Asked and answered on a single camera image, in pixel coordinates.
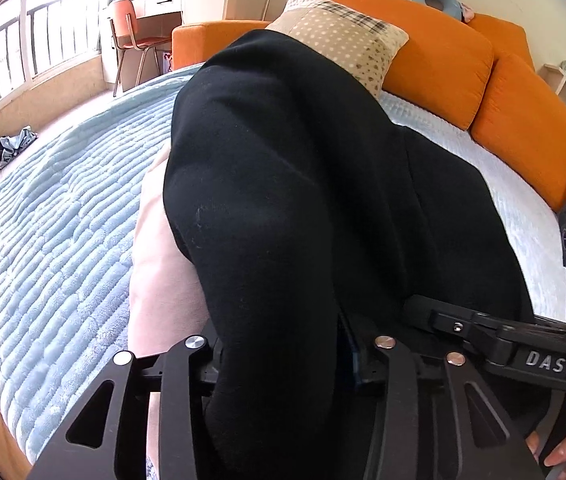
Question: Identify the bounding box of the orange chair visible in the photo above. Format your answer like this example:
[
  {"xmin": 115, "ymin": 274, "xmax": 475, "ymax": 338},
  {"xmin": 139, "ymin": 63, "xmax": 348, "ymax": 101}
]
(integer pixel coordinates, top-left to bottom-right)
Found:
[{"xmin": 109, "ymin": 0, "xmax": 174, "ymax": 97}]

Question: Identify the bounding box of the large orange cushion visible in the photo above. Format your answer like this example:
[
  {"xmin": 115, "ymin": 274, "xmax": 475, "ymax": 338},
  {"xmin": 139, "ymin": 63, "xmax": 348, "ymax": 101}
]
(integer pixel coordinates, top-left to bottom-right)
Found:
[{"xmin": 315, "ymin": 0, "xmax": 494, "ymax": 132}]

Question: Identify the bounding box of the orange headboard cushion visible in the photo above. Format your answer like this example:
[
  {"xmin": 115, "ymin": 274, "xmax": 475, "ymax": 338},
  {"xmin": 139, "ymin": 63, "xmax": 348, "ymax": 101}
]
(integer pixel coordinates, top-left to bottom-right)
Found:
[{"xmin": 465, "ymin": 12, "xmax": 536, "ymax": 73}]

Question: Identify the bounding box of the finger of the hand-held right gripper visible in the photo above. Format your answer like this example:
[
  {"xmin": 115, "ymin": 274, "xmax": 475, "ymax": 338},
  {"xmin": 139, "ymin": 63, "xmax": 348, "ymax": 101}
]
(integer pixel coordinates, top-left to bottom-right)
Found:
[{"xmin": 403, "ymin": 294, "xmax": 566, "ymax": 396}]

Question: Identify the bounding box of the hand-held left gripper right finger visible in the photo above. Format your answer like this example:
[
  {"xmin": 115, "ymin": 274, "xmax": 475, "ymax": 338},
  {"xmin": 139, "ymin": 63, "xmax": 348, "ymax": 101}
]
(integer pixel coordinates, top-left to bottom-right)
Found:
[{"xmin": 338, "ymin": 310, "xmax": 546, "ymax": 480}]

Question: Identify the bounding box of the orange upholstered bed side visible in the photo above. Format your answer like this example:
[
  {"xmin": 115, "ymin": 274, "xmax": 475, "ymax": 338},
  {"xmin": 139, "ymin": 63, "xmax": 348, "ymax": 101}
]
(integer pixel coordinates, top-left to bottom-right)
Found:
[{"xmin": 172, "ymin": 21, "xmax": 271, "ymax": 72}]

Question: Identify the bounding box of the balcony window frame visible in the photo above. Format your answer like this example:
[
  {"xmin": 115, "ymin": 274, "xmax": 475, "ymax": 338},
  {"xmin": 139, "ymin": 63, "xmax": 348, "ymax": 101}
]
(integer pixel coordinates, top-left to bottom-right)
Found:
[{"xmin": 0, "ymin": 0, "xmax": 128, "ymax": 133}]

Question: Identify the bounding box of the beige patchwork pillow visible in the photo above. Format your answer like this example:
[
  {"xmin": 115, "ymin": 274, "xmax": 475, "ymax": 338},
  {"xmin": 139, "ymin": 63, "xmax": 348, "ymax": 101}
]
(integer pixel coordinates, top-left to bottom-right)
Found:
[{"xmin": 265, "ymin": 0, "xmax": 410, "ymax": 101}]

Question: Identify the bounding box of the black garment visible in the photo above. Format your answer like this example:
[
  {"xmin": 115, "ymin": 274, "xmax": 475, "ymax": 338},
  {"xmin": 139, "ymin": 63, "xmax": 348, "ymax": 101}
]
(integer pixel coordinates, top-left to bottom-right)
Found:
[{"xmin": 163, "ymin": 29, "xmax": 566, "ymax": 480}]

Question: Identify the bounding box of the white quilted mattress pad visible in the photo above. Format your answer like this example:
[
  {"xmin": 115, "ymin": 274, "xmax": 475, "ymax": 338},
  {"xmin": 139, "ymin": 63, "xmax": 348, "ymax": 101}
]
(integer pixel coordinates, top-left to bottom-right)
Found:
[{"xmin": 378, "ymin": 90, "xmax": 566, "ymax": 323}]

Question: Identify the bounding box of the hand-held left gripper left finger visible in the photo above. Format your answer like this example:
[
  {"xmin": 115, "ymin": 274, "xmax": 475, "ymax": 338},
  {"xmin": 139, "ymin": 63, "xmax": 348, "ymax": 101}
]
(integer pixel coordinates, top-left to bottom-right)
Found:
[{"xmin": 27, "ymin": 321, "xmax": 224, "ymax": 480}]

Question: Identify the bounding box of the white desk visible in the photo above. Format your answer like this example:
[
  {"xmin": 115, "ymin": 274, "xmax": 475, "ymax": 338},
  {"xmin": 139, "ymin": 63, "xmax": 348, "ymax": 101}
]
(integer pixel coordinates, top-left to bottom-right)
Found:
[{"xmin": 100, "ymin": 0, "xmax": 186, "ymax": 86}]

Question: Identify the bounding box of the pink garment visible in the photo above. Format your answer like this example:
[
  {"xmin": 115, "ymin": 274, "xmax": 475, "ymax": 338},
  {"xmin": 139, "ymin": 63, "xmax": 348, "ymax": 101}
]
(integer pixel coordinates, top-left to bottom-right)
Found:
[{"xmin": 128, "ymin": 140, "xmax": 212, "ymax": 480}]

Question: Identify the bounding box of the light blue ribbed blanket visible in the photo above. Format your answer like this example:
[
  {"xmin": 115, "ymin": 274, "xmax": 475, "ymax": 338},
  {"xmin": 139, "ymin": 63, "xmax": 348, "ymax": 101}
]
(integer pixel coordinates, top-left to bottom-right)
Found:
[{"xmin": 0, "ymin": 65, "xmax": 208, "ymax": 466}]

